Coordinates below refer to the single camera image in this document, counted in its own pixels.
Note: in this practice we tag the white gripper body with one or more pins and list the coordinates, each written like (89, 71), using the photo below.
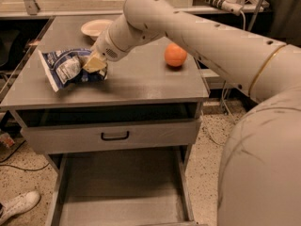
(103, 48)

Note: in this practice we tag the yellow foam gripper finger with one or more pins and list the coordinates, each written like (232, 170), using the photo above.
(95, 63)

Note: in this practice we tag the blue chip bag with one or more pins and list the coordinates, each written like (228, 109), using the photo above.
(64, 67)

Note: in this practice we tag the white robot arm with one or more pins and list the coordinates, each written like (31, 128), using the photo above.
(259, 182)

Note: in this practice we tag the grey top drawer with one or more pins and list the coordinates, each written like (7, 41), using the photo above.
(114, 127)

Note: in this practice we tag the grey metal drawer cabinet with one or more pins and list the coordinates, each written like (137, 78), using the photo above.
(141, 78)

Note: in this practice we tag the grey open middle drawer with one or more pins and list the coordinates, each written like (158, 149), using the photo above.
(141, 187)

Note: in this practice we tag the white paper bowl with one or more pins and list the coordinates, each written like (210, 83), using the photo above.
(94, 29)

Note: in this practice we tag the orange fruit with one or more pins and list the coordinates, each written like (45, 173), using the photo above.
(175, 56)

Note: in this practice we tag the grey back shelf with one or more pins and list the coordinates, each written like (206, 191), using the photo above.
(62, 0)

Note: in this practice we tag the white power strip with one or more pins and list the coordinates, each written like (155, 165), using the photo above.
(230, 6)

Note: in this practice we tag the white sneaker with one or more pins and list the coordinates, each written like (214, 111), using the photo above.
(18, 205)

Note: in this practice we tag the dark grey cabinet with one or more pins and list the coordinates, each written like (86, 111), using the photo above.
(281, 21)

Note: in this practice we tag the black drawer handle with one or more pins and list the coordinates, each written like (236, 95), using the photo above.
(115, 136)

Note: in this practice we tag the grey metal rail beam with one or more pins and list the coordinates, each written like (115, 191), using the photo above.
(213, 80)

